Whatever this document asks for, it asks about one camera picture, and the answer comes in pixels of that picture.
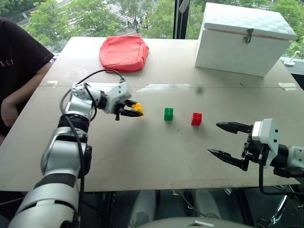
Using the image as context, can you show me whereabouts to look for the green toy brick cube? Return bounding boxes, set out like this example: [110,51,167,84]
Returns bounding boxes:
[163,107,174,122]

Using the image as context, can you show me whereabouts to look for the bare person hand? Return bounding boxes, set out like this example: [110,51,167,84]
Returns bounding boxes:
[0,98,19,127]

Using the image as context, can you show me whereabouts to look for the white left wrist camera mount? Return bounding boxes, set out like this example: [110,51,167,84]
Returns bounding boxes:
[104,80,133,114]

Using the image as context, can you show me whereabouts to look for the yellow toy brick cube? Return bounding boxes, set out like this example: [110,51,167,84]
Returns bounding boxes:
[131,102,145,115]

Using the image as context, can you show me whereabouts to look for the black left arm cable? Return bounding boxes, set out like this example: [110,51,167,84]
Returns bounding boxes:
[59,68,126,228]

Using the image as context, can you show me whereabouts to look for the red fabric bag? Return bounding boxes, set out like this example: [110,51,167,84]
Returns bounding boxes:
[99,35,150,74]

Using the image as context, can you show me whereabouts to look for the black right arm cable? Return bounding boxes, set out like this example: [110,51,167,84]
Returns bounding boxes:
[258,154,304,197]

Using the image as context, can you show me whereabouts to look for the black window frame post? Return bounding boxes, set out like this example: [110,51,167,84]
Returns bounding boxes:
[173,0,190,40]

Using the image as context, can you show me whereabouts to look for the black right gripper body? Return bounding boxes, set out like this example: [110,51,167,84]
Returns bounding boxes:
[241,125,265,164]

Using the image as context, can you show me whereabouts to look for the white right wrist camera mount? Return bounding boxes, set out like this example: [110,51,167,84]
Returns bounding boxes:
[251,118,280,168]

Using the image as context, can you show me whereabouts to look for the chrome metal bar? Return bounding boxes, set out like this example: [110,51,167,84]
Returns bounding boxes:
[257,194,289,228]

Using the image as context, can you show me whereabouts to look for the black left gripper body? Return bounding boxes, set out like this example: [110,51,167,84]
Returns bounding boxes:
[113,100,129,121]

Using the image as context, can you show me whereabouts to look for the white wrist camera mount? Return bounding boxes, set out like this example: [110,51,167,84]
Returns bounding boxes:
[251,118,280,168]
[104,80,133,114]

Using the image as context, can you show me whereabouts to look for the person in black t-shirt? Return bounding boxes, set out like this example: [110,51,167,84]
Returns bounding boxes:
[0,16,55,138]

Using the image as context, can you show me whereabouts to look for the white foam box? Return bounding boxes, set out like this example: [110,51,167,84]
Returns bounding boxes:
[194,2,298,78]

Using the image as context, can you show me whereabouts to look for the grey rounded shape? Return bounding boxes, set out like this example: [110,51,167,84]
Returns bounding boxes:
[129,190,158,228]

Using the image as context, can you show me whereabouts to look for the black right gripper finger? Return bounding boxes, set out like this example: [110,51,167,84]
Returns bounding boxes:
[216,121,254,135]
[206,148,249,172]

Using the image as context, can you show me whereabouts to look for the red toy brick cube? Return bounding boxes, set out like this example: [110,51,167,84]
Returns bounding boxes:
[190,112,203,126]

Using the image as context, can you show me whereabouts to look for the small white stand gadget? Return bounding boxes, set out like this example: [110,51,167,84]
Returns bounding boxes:
[283,50,301,67]

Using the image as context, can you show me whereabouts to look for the grey metal box latch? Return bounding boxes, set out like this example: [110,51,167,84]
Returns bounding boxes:
[242,28,255,44]

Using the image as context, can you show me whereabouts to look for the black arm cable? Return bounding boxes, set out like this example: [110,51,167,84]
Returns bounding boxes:
[59,68,126,228]
[258,154,304,197]

